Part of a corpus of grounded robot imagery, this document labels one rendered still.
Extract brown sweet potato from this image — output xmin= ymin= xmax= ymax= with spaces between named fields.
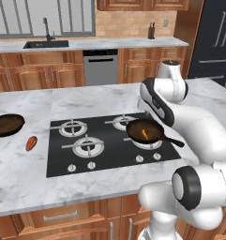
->
xmin=25 ymin=135 xmax=38 ymax=153

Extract dark frying pan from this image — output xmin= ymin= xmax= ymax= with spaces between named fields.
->
xmin=126 ymin=118 xmax=186 ymax=148
xmin=0 ymin=113 xmax=26 ymax=145

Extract black gas hob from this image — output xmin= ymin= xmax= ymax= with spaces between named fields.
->
xmin=46 ymin=112 xmax=183 ymax=178

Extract grey dishwasher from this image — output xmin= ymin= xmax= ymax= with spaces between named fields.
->
xmin=83 ymin=49 xmax=119 ymax=87

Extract wooden base cupboards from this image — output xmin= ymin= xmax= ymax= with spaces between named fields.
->
xmin=0 ymin=51 xmax=85 ymax=94
xmin=117 ymin=46 xmax=188 ymax=84

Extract dark knife block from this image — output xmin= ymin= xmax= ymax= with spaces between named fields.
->
xmin=147 ymin=22 xmax=156 ymax=40

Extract black sink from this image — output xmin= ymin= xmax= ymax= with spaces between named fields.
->
xmin=23 ymin=39 xmax=69 ymax=50

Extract wooden cupboard door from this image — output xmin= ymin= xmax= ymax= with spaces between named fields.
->
xmin=120 ymin=209 xmax=154 ymax=240
xmin=9 ymin=215 xmax=122 ymax=240
xmin=175 ymin=205 xmax=226 ymax=240

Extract wooden drawer front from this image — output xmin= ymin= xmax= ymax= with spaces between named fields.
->
xmin=29 ymin=202 xmax=91 ymax=229

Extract dark tap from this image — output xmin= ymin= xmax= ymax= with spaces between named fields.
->
xmin=42 ymin=17 xmax=56 ymax=42

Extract black fridge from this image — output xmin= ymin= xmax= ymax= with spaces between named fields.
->
xmin=188 ymin=0 xmax=226 ymax=87

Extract grey framed window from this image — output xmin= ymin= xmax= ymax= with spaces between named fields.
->
xmin=0 ymin=0 xmax=97 ymax=39

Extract silver drawer handle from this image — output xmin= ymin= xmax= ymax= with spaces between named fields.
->
xmin=42 ymin=210 xmax=79 ymax=222

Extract wooden wall cupboards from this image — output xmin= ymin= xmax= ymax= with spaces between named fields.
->
xmin=96 ymin=0 xmax=190 ymax=12

